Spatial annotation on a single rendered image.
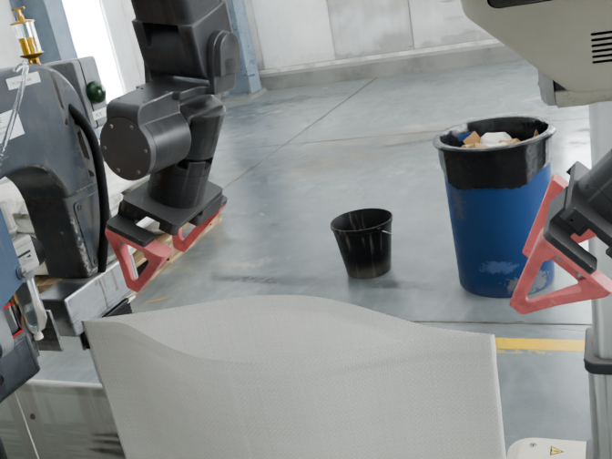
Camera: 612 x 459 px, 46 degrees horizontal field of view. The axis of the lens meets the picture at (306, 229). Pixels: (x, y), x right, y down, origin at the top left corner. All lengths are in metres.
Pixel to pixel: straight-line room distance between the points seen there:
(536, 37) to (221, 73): 0.50
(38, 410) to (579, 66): 1.15
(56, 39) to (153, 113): 5.96
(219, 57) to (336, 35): 8.50
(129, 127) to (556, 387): 2.03
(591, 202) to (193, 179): 0.36
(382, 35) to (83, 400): 7.85
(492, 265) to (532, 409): 0.78
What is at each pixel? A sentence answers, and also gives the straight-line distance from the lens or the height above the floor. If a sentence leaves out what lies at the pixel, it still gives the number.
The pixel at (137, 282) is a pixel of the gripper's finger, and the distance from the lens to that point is 0.76.
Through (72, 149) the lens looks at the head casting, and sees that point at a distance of 0.94.
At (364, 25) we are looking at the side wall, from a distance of 9.02.
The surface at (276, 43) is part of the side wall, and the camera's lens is 9.46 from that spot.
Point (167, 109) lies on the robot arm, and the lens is 0.65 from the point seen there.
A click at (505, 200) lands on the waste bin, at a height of 0.43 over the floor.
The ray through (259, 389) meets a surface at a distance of 0.70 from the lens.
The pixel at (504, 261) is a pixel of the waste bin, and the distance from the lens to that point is 2.96.
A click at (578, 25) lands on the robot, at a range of 1.01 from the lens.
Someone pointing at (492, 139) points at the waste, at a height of 0.59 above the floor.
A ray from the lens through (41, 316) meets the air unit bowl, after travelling 0.82.
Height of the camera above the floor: 1.38
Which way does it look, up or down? 20 degrees down
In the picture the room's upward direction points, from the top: 11 degrees counter-clockwise
